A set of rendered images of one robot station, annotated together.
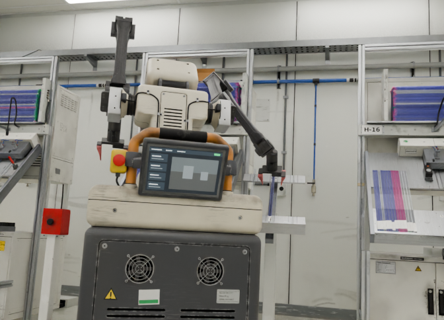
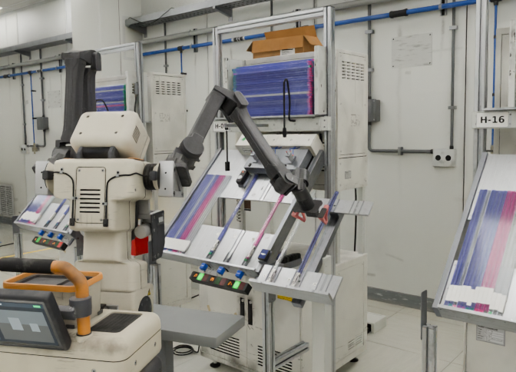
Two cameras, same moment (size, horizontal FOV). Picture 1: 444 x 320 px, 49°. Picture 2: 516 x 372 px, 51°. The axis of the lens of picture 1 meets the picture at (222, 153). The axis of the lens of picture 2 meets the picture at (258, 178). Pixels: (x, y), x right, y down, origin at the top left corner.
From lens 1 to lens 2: 1.30 m
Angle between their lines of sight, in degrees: 30
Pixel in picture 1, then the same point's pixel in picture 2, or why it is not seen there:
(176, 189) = (14, 339)
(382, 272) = (486, 341)
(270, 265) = (319, 323)
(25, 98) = (115, 94)
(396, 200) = (494, 248)
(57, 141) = (158, 134)
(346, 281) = not seen: outside the picture
